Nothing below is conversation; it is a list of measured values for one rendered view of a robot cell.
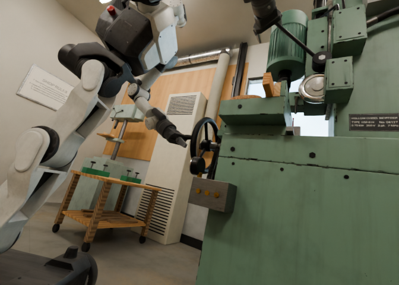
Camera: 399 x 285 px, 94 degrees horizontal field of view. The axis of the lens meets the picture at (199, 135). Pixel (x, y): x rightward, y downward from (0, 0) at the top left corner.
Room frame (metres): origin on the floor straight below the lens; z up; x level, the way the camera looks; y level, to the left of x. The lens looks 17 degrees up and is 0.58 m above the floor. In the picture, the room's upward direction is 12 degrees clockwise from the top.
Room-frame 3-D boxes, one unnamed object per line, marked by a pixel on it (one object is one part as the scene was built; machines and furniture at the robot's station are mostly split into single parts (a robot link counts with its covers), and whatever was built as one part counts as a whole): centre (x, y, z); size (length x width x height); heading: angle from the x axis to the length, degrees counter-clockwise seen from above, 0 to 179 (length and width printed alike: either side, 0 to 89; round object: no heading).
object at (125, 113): (2.67, 1.11, 0.79); 0.62 x 0.48 x 1.58; 61
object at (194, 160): (0.64, -0.02, 0.65); 0.06 x 0.04 x 0.08; 148
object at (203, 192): (0.60, -0.08, 0.58); 0.12 x 0.08 x 0.08; 58
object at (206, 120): (0.89, -0.11, 0.81); 0.29 x 0.20 x 0.29; 148
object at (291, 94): (0.74, -0.35, 1.03); 0.14 x 0.07 x 0.09; 58
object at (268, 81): (0.68, -0.29, 0.92); 0.54 x 0.02 x 0.04; 148
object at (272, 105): (0.82, -0.25, 0.87); 0.61 x 0.30 x 0.06; 148
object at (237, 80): (2.16, -0.33, 1.35); 0.11 x 0.10 x 2.70; 59
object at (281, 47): (0.75, -0.34, 1.35); 0.18 x 0.18 x 0.31
